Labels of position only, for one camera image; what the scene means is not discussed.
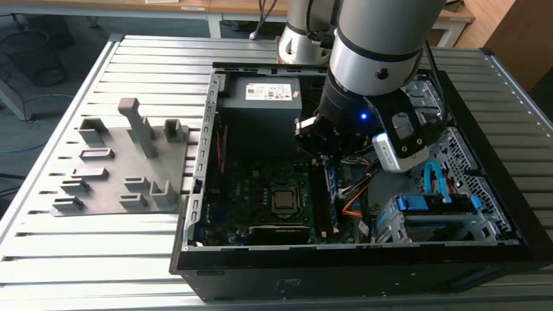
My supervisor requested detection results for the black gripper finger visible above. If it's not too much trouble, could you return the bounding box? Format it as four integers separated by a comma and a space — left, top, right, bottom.
331, 141, 373, 163
293, 115, 333, 163

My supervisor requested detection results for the dark RAM stick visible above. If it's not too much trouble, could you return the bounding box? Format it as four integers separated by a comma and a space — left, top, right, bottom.
328, 165, 344, 233
321, 158, 336, 229

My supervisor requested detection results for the grey power supply unit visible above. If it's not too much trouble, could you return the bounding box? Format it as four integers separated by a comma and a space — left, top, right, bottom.
217, 76, 324, 155

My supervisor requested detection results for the grey metal drive cage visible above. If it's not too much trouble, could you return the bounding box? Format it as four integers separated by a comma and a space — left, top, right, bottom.
404, 77, 456, 137

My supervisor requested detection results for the silver CPU in socket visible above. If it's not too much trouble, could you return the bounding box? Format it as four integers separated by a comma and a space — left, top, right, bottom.
269, 188, 300, 212

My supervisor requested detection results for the blue disk carrier with disk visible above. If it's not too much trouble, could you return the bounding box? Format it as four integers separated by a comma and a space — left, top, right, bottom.
395, 193, 484, 215

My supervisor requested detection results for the dark green motherboard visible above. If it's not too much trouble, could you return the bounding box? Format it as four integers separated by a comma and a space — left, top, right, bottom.
201, 155, 363, 246

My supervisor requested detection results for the grey metal disk bay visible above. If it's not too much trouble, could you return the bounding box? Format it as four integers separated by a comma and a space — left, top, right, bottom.
373, 194, 499, 244

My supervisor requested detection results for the black graphics card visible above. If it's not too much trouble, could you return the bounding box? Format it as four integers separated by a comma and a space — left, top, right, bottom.
248, 225, 313, 246

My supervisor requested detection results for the black open PC case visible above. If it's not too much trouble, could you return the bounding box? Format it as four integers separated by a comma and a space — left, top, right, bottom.
168, 61, 541, 304

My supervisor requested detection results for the grey parts rack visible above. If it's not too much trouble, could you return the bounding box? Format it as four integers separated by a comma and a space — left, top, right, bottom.
48, 97, 191, 217

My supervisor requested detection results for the wooden desk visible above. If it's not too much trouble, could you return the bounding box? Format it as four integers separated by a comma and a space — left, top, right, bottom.
0, 0, 476, 48

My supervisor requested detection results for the brown wooden cabinet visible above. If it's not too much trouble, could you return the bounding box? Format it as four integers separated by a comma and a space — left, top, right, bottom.
456, 0, 553, 93

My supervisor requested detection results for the black cable bundle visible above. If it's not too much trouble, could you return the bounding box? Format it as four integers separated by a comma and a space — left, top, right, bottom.
340, 154, 389, 196

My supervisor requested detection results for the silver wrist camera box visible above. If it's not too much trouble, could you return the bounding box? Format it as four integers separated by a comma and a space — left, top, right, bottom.
371, 132, 432, 174

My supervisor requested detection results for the black camera bracket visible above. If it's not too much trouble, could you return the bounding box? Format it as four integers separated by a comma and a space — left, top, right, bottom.
365, 93, 432, 160

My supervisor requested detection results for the orange power wire bundle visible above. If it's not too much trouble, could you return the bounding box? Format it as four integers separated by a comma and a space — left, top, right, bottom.
343, 185, 369, 218

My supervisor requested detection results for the blue data wire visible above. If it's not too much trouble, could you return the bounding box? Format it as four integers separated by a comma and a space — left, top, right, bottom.
423, 161, 453, 204

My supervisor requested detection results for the red wire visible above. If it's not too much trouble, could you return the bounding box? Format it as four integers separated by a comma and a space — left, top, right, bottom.
215, 124, 228, 173

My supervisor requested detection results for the black camera cable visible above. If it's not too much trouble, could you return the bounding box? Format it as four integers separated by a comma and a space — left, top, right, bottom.
421, 41, 448, 131

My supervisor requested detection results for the black hanging cable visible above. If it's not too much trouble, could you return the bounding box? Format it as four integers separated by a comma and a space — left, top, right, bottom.
248, 0, 279, 41

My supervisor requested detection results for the blue floor cable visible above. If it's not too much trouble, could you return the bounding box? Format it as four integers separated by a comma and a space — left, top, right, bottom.
0, 93, 77, 155

